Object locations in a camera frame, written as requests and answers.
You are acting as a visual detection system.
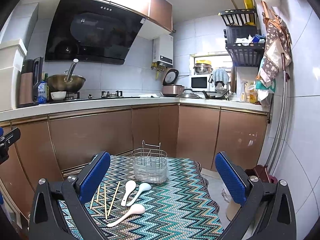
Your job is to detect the blue white seasoning bag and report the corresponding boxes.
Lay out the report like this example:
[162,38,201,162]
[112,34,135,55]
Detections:
[37,81,49,104]

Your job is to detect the steel pot lid on counter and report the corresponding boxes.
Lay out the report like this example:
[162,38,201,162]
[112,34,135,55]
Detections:
[176,88,200,99]

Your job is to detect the brown lower kitchen cabinets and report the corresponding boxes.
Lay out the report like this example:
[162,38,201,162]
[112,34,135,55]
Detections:
[1,103,267,216]

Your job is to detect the wire utensil holder basket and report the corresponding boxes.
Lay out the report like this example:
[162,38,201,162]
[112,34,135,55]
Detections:
[131,140,168,184]

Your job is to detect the white water heater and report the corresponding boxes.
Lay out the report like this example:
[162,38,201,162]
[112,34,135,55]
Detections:
[152,35,174,68]

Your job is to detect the steel wok with handle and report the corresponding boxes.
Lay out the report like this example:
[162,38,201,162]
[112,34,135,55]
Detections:
[47,59,86,93]

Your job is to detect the brown floral hanging apron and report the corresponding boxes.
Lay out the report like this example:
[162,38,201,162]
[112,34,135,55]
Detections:
[257,1,292,88]

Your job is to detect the black wall storage rack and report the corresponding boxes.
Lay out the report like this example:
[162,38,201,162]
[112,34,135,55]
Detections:
[219,9,265,68]

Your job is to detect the zigzag patterned table cloth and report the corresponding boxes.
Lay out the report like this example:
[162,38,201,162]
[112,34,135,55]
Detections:
[57,154,225,240]

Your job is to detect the dark red dustpan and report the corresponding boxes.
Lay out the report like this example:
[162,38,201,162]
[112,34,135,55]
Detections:
[245,165,278,184]

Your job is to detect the white microwave oven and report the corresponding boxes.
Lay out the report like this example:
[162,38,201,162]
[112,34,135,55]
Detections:
[190,74,214,92]

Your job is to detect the wooden chopstick leftmost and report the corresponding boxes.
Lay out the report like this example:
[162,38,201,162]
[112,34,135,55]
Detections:
[90,185,100,209]

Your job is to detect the black range hood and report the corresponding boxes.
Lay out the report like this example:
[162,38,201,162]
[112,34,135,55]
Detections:
[45,0,145,65]

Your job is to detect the white ceramic spoon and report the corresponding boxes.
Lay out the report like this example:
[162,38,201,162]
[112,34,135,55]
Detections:
[126,183,151,206]
[121,180,136,206]
[107,204,146,228]

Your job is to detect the blue grey hanging towel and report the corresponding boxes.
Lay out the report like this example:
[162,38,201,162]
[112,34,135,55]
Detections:
[212,68,229,85]

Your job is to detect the white bowl on stove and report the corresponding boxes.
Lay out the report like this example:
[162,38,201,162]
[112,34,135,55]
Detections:
[50,91,66,101]

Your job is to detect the white storage box left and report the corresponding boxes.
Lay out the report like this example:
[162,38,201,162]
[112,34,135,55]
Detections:
[0,39,27,112]

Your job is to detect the steel pot on microwave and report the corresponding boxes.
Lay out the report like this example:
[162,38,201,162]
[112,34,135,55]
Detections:
[193,63,213,75]

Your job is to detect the yellow roll on rack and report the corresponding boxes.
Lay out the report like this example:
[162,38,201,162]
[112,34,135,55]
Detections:
[243,0,255,26]

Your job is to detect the gas stove top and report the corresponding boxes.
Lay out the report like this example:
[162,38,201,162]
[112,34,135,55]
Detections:
[48,90,139,103]

